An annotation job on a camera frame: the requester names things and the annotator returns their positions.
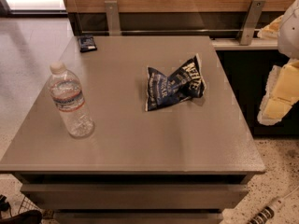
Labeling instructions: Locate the blue kettle chips bag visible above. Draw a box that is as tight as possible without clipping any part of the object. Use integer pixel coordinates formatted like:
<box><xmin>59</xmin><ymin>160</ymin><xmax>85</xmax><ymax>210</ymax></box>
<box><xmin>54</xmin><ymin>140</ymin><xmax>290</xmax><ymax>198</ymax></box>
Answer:
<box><xmin>145</xmin><ymin>55</ymin><xmax>206</xmax><ymax>112</ymax></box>

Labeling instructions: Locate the dark bag on floor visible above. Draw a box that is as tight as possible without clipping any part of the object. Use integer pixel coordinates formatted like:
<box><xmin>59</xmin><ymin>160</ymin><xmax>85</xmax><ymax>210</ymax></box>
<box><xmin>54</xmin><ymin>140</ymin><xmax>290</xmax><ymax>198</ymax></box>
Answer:
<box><xmin>0</xmin><ymin>210</ymin><xmax>42</xmax><ymax>224</ymax></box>

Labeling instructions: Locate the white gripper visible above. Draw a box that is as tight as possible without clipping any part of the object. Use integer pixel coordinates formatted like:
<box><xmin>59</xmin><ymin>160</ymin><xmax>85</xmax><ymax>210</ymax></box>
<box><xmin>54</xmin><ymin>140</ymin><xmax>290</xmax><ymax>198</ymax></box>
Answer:
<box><xmin>257</xmin><ymin>0</ymin><xmax>299</xmax><ymax>126</ymax></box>

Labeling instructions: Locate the dark blue rxbar wrapper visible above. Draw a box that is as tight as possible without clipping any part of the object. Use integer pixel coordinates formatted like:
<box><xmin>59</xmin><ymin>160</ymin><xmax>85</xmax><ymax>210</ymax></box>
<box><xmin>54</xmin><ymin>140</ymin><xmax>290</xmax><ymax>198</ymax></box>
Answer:
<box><xmin>78</xmin><ymin>35</ymin><xmax>97</xmax><ymax>53</ymax></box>

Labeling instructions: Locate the right metal bracket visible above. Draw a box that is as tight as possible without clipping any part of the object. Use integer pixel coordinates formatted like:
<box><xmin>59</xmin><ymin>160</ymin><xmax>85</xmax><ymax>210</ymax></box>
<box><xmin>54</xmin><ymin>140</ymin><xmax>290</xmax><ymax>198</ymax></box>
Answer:
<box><xmin>238</xmin><ymin>0</ymin><xmax>266</xmax><ymax>46</ymax></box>

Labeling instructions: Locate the grey drawer cabinet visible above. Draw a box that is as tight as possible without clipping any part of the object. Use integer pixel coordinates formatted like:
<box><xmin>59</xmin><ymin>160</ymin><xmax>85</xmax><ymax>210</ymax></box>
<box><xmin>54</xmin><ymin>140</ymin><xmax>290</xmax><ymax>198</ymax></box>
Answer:
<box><xmin>1</xmin><ymin>36</ymin><xmax>264</xmax><ymax>224</ymax></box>

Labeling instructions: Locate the clear plastic water bottle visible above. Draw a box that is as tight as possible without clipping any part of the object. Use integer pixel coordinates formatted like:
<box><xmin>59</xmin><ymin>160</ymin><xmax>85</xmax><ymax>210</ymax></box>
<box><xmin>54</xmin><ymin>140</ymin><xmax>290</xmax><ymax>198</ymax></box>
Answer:
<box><xmin>48</xmin><ymin>62</ymin><xmax>94</xmax><ymax>138</ymax></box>

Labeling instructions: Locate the wire basket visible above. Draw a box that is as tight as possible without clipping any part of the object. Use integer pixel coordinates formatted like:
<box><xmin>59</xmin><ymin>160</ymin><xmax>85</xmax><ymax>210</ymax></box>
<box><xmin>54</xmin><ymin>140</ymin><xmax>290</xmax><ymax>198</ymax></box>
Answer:
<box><xmin>18</xmin><ymin>196</ymin><xmax>40</xmax><ymax>214</ymax></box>

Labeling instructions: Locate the white power strip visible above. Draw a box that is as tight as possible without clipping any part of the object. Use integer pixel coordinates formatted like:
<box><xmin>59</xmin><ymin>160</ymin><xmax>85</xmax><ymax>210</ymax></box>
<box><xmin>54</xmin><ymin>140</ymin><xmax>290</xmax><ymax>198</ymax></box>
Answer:
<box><xmin>247</xmin><ymin>186</ymin><xmax>299</xmax><ymax>224</ymax></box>

